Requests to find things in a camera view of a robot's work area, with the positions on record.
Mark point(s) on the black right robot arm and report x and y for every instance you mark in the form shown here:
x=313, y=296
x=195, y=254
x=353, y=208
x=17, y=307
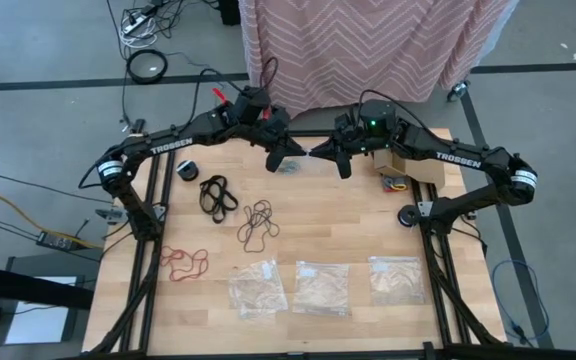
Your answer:
x=458, y=159

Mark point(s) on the black power adapter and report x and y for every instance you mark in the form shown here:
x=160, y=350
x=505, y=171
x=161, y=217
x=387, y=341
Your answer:
x=55, y=241

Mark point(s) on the brown cardboard box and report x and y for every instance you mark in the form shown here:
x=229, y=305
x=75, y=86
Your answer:
x=418, y=172

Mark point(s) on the red rubber bands bunch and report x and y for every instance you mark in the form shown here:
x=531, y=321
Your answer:
x=170, y=270

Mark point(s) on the thin dark rubber bands bunch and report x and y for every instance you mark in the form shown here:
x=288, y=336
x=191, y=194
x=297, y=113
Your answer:
x=258, y=220

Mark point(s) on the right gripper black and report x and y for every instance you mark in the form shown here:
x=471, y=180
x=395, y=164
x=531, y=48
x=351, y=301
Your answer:
x=368, y=135

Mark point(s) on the white power strip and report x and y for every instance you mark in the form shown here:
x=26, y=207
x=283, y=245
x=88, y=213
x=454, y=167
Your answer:
x=135, y=23

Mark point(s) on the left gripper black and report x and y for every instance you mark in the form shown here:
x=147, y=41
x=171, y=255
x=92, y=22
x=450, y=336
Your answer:
x=273, y=127

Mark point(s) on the small black clamp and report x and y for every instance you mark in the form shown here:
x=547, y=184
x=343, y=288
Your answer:
x=138, y=126

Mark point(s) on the black tape roll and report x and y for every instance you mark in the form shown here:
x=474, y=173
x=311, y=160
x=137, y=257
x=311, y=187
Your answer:
x=193, y=175
x=401, y=215

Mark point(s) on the wide black rubber bands bunch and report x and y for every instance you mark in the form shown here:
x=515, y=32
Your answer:
x=218, y=207

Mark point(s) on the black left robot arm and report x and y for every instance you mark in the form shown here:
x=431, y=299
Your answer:
x=170, y=146

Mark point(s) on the grey cabinet with white top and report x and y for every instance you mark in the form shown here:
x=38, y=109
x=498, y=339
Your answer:
x=43, y=320

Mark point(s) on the black equipment box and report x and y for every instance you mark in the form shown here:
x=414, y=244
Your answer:
x=229, y=12

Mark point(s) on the pink chevron curtain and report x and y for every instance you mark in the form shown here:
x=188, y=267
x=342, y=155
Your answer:
x=368, y=50

